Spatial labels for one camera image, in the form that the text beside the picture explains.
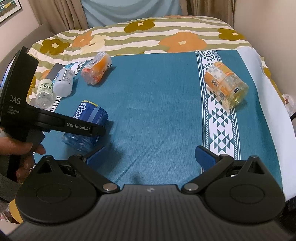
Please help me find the framed wall picture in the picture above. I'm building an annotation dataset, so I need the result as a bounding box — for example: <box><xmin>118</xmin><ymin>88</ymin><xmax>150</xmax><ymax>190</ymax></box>
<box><xmin>0</xmin><ymin>0</ymin><xmax>22</xmax><ymax>23</ymax></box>

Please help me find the teal patterned table mat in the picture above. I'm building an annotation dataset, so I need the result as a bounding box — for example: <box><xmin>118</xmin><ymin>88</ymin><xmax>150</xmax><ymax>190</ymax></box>
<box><xmin>55</xmin><ymin>50</ymin><xmax>282</xmax><ymax>186</ymax></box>

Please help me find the green label clear cup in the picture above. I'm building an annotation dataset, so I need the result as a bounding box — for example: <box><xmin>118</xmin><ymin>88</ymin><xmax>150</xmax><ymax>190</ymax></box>
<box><xmin>35</xmin><ymin>78</ymin><xmax>54</xmax><ymax>109</ymax></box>

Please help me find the person's left hand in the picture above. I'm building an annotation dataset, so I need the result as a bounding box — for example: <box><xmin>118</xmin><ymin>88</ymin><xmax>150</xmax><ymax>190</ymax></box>
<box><xmin>1</xmin><ymin>130</ymin><xmax>35</xmax><ymax>183</ymax></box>

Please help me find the left beige curtain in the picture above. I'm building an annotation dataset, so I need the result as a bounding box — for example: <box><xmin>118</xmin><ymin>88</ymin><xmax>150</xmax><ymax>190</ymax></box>
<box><xmin>29</xmin><ymin>0</ymin><xmax>88</xmax><ymax>34</ymax></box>

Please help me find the orange clear plastic cup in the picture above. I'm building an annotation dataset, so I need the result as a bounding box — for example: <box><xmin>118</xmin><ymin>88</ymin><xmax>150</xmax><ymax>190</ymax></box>
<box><xmin>81</xmin><ymin>52</ymin><xmax>112</xmax><ymax>85</ymax></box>

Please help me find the right beige curtain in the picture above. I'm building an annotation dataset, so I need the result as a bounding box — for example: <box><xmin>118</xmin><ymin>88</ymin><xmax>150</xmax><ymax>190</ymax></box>
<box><xmin>179</xmin><ymin>0</ymin><xmax>235</xmax><ymax>27</ymax></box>

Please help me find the white blue label cup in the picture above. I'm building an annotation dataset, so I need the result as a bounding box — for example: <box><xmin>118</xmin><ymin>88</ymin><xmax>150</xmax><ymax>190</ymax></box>
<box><xmin>53</xmin><ymin>68</ymin><xmax>75</xmax><ymax>97</ymax></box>

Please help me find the grey laptop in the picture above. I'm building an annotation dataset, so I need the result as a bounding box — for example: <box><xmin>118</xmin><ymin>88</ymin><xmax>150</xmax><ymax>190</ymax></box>
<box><xmin>46</xmin><ymin>63</ymin><xmax>65</xmax><ymax>80</ymax></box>

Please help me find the beige curtain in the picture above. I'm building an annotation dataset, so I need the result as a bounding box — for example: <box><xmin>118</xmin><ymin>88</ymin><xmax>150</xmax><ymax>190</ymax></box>
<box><xmin>29</xmin><ymin>0</ymin><xmax>88</xmax><ymax>34</ymax></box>
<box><xmin>179</xmin><ymin>0</ymin><xmax>235</xmax><ymax>27</ymax></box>

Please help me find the light blue hanging cloth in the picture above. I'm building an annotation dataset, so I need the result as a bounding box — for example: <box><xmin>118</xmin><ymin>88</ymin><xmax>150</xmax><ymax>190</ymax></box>
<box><xmin>81</xmin><ymin>0</ymin><xmax>183</xmax><ymax>27</ymax></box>

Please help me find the floral striped bed quilt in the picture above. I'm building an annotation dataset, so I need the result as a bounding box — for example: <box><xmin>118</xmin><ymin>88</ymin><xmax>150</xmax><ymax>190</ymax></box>
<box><xmin>26</xmin><ymin>15</ymin><xmax>285</xmax><ymax>103</ymax></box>

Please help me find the grey bed headboard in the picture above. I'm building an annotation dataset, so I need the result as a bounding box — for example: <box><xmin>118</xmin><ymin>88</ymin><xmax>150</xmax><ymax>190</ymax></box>
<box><xmin>1</xmin><ymin>24</ymin><xmax>54</xmax><ymax>79</ymax></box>

